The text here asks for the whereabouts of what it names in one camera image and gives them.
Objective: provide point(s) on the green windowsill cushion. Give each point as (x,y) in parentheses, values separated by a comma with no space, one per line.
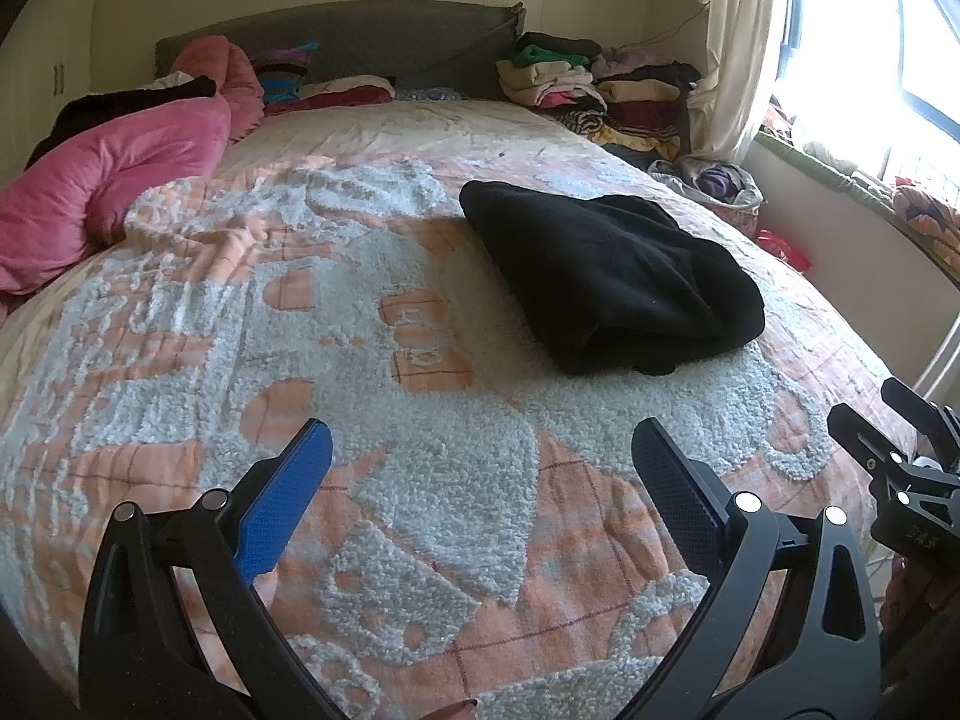
(847,180)

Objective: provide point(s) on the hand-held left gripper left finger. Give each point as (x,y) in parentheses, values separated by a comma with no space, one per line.
(289,499)

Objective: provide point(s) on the floral cushion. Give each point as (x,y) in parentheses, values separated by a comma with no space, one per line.
(930,210)

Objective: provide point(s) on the window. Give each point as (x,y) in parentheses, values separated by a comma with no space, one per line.
(900,52)

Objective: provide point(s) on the pink quilt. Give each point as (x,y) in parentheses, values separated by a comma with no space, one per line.
(112,165)

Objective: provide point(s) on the person's left hand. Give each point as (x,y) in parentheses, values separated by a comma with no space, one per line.
(454,712)

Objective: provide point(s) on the pile of folded clothes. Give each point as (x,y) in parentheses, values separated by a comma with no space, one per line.
(600,82)

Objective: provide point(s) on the red plastic bag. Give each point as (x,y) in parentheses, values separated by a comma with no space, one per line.
(787,251)

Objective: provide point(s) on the blue floral cloth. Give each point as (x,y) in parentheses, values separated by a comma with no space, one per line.
(427,92)

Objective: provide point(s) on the black garment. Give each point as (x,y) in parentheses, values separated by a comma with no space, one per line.
(112,105)

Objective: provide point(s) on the basket of clothes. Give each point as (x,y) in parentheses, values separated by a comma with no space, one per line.
(667,169)

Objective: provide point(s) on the cream curtain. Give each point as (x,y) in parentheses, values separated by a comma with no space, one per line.
(742,52)

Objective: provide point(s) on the grey cloth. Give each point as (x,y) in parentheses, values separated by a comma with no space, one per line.
(832,157)

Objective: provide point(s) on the floral storage box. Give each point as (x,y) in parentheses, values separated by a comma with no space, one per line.
(739,217)

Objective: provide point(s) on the red and white pillow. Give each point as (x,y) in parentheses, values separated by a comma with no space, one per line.
(352,94)

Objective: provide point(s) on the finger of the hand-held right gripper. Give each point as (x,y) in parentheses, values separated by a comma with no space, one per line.
(919,409)
(862,439)

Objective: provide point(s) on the peach patterned blanket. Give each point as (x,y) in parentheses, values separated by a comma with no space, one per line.
(450,427)

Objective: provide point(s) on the person's patterned clothing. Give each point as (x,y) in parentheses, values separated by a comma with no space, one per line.
(911,600)

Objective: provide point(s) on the purple cloth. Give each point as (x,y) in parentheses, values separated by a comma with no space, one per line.
(718,180)

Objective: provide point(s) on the grey-green headboard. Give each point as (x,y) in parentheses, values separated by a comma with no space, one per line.
(390,45)

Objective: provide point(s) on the cream wardrobe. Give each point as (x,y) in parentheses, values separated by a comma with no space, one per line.
(52,75)

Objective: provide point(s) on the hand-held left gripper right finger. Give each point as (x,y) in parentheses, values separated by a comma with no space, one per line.
(675,499)

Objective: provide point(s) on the striped pillow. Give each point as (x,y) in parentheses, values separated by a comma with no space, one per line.
(285,75)

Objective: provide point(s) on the black sweater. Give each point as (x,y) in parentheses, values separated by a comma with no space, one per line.
(600,277)

